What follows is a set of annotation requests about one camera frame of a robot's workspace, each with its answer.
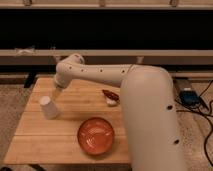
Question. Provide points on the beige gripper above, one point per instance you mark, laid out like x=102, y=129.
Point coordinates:
x=56, y=93

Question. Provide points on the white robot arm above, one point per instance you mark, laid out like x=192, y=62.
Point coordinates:
x=148, y=108

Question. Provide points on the red and white object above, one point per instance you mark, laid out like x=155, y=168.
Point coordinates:
x=112, y=99

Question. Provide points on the orange bowl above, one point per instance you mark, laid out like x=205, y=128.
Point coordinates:
x=95, y=136

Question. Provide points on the blue power adapter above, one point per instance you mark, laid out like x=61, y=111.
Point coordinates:
x=189, y=98

